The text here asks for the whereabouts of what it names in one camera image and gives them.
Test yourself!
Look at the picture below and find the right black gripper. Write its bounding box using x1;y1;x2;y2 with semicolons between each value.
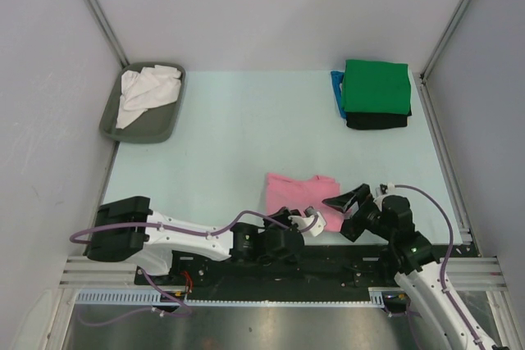
322;184;393;243

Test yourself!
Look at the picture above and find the pink t shirt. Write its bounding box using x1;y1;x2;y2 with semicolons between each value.
265;173;344;233

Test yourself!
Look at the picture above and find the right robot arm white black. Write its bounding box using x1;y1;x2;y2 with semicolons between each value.
322;184;501;349

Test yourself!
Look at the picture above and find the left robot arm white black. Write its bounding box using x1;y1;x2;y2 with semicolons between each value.
71;196;305;284

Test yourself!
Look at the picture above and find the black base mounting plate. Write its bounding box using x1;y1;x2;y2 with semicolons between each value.
153;245;397;302

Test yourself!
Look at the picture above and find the black folded t shirt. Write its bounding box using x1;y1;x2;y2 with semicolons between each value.
345;110;412;130

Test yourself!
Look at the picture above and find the green folded t shirt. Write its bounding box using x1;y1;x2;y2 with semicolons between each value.
342;59;411;116

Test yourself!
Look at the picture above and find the blue folded t shirt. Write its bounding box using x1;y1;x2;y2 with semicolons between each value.
331;70;346;120

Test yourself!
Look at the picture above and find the white t shirt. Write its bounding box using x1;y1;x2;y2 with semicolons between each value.
116;65;182;130

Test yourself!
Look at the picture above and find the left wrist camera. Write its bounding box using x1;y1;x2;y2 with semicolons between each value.
289;207;326;238

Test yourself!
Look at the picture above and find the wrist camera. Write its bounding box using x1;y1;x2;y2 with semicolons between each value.
375;183;395;198
289;207;326;238

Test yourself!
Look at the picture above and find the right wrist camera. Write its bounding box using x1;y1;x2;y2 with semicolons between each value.
375;183;395;198

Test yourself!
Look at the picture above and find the white slotted cable duct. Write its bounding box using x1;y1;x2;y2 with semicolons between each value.
71;287;413;308

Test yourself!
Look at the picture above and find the right aluminium frame post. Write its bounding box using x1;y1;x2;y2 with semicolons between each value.
419;0;473;82

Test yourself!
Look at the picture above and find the aluminium frame post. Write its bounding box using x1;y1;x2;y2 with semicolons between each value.
84;0;130;68
419;0;473;82

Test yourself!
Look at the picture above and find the left aluminium frame post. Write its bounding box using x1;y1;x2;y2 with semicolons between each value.
84;0;130;68

